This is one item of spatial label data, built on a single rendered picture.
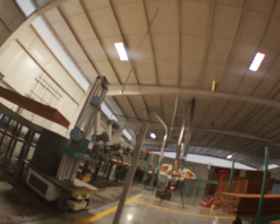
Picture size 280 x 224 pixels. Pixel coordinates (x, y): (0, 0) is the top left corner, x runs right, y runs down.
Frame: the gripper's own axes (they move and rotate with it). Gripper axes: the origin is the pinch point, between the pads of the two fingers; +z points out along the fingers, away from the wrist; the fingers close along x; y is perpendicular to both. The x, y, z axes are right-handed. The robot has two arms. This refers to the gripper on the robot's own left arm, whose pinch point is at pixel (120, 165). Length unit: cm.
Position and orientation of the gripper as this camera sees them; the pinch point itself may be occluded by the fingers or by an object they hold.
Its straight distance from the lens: 188.2
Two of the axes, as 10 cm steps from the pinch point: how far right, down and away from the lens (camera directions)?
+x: 2.4, 5.6, 7.9
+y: 9.7, -2.1, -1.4
